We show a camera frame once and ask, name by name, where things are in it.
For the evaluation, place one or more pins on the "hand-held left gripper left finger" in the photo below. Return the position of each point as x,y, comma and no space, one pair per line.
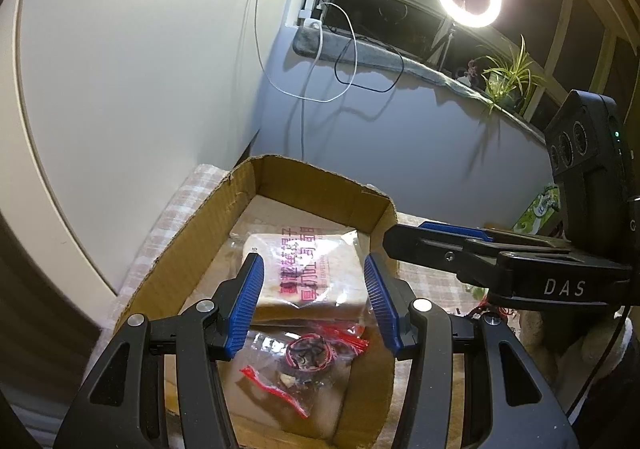
245,304

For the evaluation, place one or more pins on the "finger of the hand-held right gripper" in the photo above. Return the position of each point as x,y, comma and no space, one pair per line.
430,249
455,230

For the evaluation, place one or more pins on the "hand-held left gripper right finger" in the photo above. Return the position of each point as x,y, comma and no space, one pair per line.
380,299

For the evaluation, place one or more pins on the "sliced bread packet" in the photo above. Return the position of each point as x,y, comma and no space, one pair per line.
310,269

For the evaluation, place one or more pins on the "brown cardboard box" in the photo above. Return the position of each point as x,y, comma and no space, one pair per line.
305,184

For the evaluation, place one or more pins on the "green white printed bag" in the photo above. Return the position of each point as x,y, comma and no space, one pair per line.
535,214

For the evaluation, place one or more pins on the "beige checked tablecloth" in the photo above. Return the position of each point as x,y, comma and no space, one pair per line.
170,229

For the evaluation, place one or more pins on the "green potted spider plant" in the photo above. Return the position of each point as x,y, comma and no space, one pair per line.
505,79

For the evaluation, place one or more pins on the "grey windowsill cloth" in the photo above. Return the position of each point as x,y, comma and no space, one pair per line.
320,44

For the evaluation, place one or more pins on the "white wall charger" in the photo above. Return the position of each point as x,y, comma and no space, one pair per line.
311,11

